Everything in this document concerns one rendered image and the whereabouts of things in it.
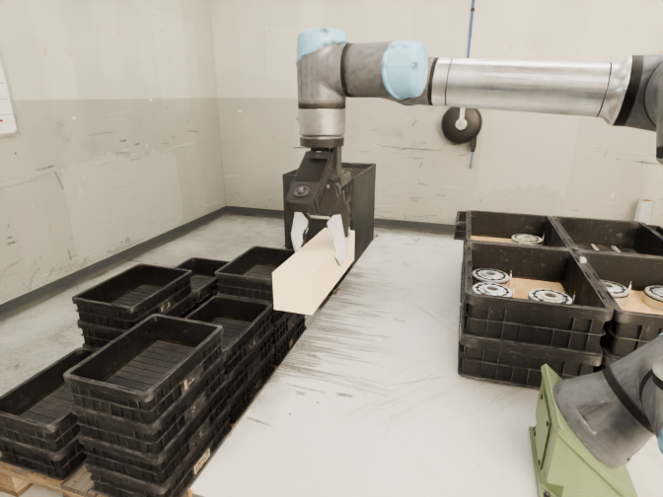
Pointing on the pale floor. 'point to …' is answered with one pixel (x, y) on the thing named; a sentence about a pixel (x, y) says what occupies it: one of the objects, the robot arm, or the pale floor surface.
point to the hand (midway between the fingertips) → (319, 258)
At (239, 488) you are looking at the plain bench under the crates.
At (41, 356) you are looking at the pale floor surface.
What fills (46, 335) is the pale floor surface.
